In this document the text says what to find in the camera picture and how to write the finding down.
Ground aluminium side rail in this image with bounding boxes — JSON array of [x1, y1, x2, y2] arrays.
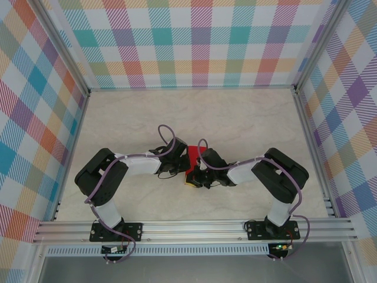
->
[[293, 88, 338, 219], [51, 90, 91, 222]]

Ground slotted grey cable tray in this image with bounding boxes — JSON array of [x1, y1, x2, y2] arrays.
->
[[45, 245, 270, 258]]

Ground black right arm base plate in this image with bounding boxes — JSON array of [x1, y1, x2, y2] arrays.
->
[[245, 220, 301, 241]]

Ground small black circuit board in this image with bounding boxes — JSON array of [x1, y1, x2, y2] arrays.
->
[[101, 245, 128, 255]]

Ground wide aluminium mounting rail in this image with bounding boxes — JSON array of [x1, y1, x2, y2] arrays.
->
[[31, 217, 359, 245]]

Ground thin aluminium back rail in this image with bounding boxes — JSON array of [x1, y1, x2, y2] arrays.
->
[[87, 84, 297, 93]]

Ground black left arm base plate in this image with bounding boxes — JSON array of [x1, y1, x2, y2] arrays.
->
[[89, 222, 144, 243]]

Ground grey metal panel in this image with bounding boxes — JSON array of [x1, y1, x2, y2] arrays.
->
[[38, 255, 354, 283]]

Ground aluminium frame leg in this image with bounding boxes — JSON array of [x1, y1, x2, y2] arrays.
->
[[341, 240, 363, 283], [26, 243, 48, 283]]

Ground red paper sheet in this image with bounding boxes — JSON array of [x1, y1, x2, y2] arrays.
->
[[186, 144, 209, 175]]

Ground aluminium frame post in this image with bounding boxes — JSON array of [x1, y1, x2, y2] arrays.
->
[[293, 0, 348, 94], [34, 0, 91, 97]]

